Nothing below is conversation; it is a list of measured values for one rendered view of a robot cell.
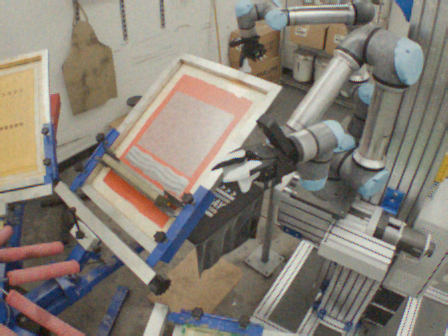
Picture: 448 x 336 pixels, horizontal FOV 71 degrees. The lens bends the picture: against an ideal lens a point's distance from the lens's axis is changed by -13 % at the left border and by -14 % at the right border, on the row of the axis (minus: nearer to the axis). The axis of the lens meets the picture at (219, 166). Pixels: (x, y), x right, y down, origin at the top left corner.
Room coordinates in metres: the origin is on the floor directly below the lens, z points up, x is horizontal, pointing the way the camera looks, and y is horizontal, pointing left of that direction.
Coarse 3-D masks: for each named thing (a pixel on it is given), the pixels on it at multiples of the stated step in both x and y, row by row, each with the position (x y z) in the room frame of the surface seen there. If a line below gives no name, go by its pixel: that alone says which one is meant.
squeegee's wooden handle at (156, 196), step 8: (104, 160) 1.13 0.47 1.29; (112, 160) 1.11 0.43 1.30; (120, 168) 1.06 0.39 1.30; (128, 176) 1.02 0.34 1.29; (136, 176) 1.07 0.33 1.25; (136, 184) 0.98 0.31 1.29; (144, 184) 0.97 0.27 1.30; (144, 192) 0.94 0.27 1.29; (152, 192) 0.93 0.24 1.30; (160, 200) 0.91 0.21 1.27; (168, 200) 0.94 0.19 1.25
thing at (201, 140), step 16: (224, 96) 1.33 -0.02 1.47; (208, 112) 1.28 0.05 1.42; (224, 112) 1.25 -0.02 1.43; (240, 112) 1.23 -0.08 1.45; (192, 128) 1.23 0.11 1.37; (208, 128) 1.21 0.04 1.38; (224, 128) 1.18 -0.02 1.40; (176, 144) 1.19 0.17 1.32; (192, 144) 1.16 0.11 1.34; (208, 144) 1.14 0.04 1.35; (160, 160) 1.15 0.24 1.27; (176, 160) 1.12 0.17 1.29; (192, 160) 1.10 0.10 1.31; (208, 160) 1.08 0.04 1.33; (192, 176) 1.04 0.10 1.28; (144, 208) 0.97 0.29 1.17; (176, 208) 0.94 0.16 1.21; (160, 224) 0.89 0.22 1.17
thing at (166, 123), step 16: (192, 80) 1.47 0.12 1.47; (176, 96) 1.42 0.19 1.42; (192, 96) 1.39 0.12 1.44; (208, 96) 1.36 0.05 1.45; (160, 112) 1.37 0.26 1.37; (176, 112) 1.34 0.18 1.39; (192, 112) 1.31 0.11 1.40; (144, 128) 1.32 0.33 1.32; (160, 128) 1.29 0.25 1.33; (176, 128) 1.26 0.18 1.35; (144, 144) 1.24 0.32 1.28; (160, 144) 1.22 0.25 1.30; (112, 176) 1.15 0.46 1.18; (144, 176) 1.10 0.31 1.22; (128, 192) 1.06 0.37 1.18
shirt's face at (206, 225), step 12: (240, 192) 1.31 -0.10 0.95; (252, 192) 1.31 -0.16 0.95; (228, 204) 1.22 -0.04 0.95; (240, 204) 1.22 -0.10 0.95; (204, 216) 1.14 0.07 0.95; (216, 216) 1.14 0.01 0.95; (228, 216) 1.14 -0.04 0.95; (204, 228) 1.07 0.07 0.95; (216, 228) 1.07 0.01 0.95; (192, 240) 1.00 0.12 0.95
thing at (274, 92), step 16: (176, 64) 1.56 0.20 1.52; (192, 64) 1.54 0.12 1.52; (208, 64) 1.48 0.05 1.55; (160, 80) 1.50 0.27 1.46; (240, 80) 1.34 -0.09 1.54; (256, 80) 1.31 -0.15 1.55; (144, 96) 1.45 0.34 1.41; (272, 96) 1.21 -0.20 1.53; (256, 112) 1.17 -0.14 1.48; (128, 128) 1.34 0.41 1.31; (256, 128) 1.12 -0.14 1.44; (112, 144) 1.27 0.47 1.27; (240, 144) 1.06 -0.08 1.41; (208, 176) 0.98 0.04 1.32; (224, 176) 0.99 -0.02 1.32; (96, 192) 1.07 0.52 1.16; (112, 208) 0.98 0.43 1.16; (128, 224) 0.90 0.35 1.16; (144, 240) 0.83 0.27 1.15
